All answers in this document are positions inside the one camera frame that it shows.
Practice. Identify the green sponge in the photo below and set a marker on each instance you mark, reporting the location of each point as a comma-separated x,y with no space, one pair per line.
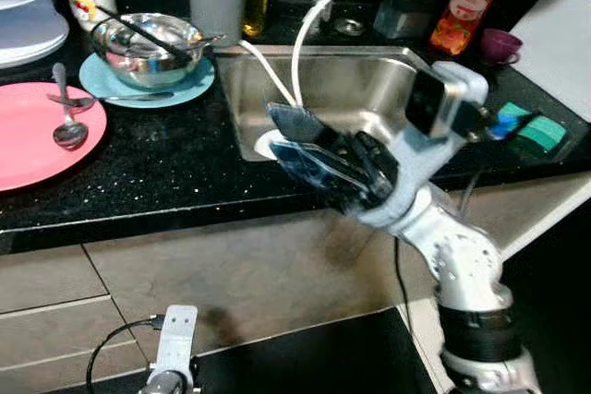
540,131

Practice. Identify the white printed mug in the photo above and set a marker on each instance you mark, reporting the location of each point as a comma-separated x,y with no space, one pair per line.
88,2

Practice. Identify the steel spoon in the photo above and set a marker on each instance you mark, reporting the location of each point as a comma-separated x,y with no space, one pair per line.
69,134

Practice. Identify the brown kitchen cabinet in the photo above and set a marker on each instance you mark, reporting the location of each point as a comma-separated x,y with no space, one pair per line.
231,265

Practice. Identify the white stacked container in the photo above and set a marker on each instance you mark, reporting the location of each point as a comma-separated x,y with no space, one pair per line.
28,6

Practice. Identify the thin steel utensil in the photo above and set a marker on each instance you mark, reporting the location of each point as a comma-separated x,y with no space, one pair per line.
120,97

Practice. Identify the steel bowl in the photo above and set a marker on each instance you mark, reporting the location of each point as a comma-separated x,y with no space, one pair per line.
138,66

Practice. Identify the round steel drain fitting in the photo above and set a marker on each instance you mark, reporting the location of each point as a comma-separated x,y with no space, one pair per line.
348,27

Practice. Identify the long black utensil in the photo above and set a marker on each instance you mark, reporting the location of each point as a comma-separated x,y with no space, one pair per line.
138,29

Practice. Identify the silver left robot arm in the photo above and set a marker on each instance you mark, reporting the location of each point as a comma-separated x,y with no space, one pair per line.
166,385

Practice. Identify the steel sink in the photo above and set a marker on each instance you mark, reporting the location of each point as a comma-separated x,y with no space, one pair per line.
360,89

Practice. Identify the orange bottle with fruit label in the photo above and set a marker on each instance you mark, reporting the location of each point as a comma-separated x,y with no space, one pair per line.
466,6

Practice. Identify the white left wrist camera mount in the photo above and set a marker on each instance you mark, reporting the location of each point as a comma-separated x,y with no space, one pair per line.
175,339

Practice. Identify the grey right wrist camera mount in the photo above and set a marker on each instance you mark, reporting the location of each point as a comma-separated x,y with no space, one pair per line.
462,89

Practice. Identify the white cutting board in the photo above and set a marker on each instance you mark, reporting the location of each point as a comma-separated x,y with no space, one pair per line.
554,43

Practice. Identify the pink plate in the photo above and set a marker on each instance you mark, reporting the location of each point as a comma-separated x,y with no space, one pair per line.
28,136

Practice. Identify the teal plate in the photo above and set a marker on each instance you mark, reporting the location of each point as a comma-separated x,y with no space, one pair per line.
102,80

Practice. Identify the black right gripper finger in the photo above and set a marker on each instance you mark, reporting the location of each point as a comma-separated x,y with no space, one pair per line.
314,173
300,122

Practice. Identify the purple cup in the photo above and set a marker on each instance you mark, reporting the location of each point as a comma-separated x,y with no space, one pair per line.
499,45

